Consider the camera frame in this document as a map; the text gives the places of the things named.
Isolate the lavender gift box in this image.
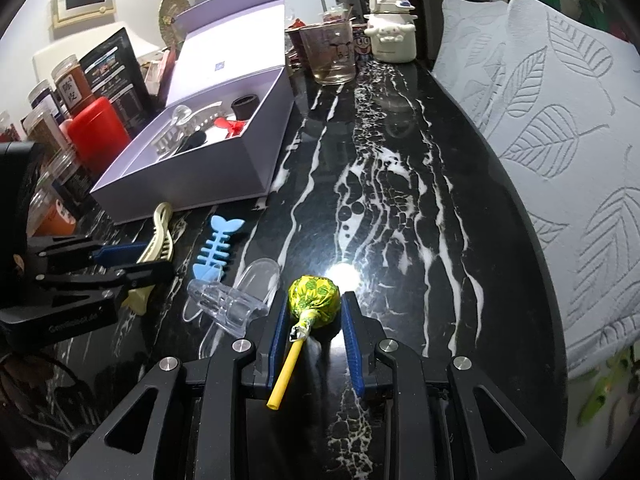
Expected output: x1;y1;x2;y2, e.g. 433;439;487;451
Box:
91;0;294;223

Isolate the clear plastic hair claw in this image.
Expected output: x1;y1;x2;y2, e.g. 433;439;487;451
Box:
183;258;281;338

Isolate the brown spice jar labelled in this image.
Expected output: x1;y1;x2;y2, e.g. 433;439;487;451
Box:
51;54;96;117

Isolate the wall intercom panel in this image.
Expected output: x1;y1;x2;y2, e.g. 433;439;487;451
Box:
52;0;115;29

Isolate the red plastic canister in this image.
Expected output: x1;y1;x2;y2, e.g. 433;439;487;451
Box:
67;96;131;178

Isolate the red plastic fan propeller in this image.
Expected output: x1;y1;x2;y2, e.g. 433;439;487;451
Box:
214;117;246;139

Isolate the glass measuring cup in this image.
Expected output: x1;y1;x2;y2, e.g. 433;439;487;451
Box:
299;22;356;86

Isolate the blue fishbone cable winder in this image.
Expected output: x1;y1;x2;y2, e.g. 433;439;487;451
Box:
192;214;245;283

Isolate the black printed snack bag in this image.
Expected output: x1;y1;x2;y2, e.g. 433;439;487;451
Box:
80;27;154;139

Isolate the yellow green lollipop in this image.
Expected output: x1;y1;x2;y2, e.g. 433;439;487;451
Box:
267;275;341;411

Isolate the brown granule spice jar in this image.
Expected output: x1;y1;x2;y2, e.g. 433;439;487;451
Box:
23;107;67;154

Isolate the grey leaf quilted cushion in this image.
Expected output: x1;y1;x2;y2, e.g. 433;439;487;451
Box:
434;0;639;377

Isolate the beige marbled hair claw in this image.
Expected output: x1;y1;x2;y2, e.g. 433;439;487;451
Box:
152;101;224;160

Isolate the orange lidded food container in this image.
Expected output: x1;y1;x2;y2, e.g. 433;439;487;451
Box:
27;190;76;237

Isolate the white cartoon dog kettle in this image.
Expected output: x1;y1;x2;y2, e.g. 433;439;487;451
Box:
364;0;416;64

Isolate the black cylindrical ring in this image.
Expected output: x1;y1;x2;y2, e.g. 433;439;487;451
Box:
230;92;260;123

